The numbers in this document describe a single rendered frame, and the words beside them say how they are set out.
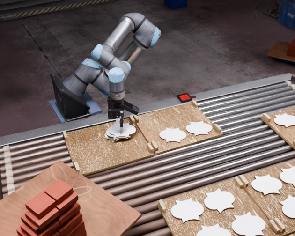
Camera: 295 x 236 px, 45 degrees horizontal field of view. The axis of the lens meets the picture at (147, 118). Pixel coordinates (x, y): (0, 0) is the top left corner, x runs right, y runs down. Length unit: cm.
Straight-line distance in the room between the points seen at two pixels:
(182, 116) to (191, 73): 241
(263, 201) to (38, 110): 280
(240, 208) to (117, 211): 55
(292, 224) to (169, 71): 316
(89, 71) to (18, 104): 200
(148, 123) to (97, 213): 76
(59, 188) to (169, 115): 108
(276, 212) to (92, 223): 80
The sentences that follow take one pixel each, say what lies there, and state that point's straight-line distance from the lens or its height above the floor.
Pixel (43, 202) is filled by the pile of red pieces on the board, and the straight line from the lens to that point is 121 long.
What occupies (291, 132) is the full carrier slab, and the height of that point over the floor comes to 94.
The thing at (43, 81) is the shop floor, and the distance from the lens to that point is 449.
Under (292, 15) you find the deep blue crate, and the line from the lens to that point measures 613.
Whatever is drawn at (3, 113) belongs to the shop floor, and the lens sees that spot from 405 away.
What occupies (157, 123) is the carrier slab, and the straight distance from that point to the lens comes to 208.
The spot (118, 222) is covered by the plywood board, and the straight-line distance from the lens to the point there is 146.
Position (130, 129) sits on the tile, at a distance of 197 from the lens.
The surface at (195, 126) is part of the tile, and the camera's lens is 206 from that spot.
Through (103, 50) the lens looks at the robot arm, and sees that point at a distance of 186.
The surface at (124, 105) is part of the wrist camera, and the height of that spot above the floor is 115.
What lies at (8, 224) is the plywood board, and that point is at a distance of 155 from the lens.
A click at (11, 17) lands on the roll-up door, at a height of 5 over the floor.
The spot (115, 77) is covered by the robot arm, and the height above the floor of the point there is 132.
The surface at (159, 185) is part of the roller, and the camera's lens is 175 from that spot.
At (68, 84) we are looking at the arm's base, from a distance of 226.
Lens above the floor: 220
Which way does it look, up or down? 36 degrees down
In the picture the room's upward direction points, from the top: straight up
